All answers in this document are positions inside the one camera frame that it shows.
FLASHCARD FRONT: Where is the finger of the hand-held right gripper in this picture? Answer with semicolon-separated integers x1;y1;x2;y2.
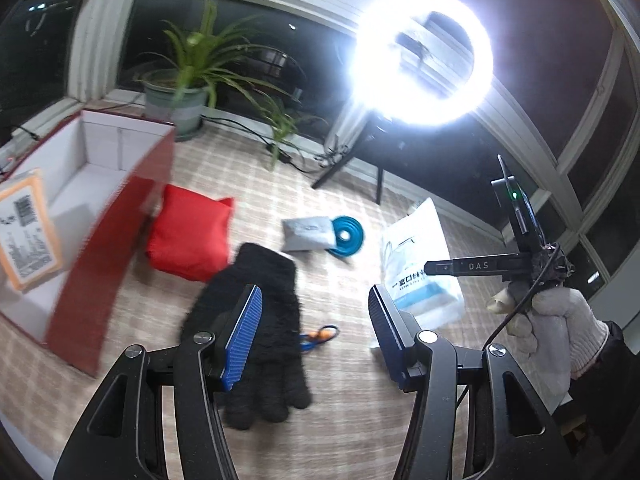
422;255;533;277

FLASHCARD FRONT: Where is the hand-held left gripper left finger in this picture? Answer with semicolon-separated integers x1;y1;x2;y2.
52;284;264;480

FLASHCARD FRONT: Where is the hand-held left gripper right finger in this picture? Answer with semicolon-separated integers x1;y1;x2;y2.
368;284;581;480

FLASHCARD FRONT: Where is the black knitted glove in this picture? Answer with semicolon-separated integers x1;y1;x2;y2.
179;242;313;431

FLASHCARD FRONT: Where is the white soft tissue pack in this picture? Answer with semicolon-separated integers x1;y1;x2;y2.
381;197;466;331

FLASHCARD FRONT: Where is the grey striped packet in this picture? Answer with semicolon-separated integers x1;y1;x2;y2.
281;215;338;253

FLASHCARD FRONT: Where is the red cardboard box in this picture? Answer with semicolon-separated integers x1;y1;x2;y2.
0;109;177;378

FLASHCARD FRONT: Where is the person's right forearm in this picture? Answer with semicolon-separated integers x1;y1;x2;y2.
552;320;640;461

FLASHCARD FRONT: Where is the person's right hand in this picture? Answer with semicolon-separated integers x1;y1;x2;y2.
489;280;610;403

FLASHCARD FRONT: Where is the small orange blue tool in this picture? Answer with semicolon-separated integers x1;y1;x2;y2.
299;325;338;353

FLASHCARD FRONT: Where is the blue round disc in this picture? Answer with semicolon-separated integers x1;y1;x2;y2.
327;215;365;259

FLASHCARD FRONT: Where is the red cushion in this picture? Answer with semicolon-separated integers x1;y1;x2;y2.
146;184;236;283

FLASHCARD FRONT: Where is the black tripod stand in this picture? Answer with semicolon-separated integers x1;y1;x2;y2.
312;110;396;205

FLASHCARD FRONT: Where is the small green plant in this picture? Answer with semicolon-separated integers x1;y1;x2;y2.
250;92;328;171

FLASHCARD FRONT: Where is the orange edged tissue packet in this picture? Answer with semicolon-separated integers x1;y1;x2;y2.
0;167;66;292

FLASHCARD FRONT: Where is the large potted green plant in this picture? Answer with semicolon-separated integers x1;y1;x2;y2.
137;0;296;141

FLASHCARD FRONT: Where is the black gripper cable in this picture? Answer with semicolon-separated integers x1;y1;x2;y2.
482;280;543;351

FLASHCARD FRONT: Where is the white cable bundle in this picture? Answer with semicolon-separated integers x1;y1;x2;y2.
315;144;352;167

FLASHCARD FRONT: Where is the black floor cable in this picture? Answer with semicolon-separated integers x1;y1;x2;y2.
202;115;311;173

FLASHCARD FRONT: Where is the ring light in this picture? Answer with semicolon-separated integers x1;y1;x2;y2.
352;0;496;128

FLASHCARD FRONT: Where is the white window frame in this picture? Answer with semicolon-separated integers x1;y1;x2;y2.
0;0;640;281

